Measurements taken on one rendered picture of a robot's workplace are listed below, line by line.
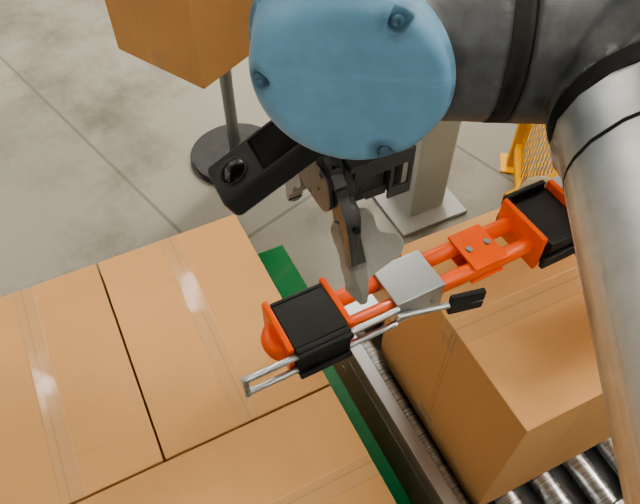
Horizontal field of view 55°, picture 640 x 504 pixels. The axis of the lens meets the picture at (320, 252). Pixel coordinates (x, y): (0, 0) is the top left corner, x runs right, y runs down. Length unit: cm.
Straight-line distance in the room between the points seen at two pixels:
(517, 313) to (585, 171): 87
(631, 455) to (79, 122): 299
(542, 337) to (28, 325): 120
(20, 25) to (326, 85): 370
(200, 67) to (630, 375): 190
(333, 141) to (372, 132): 2
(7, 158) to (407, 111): 283
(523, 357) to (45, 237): 200
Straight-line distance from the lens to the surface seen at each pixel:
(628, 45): 28
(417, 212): 249
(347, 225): 50
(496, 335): 108
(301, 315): 71
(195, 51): 202
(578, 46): 29
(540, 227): 84
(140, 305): 163
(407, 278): 75
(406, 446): 135
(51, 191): 281
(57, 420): 153
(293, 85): 28
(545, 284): 117
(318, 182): 52
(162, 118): 302
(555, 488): 144
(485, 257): 79
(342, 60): 27
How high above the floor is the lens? 184
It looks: 51 degrees down
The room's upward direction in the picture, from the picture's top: straight up
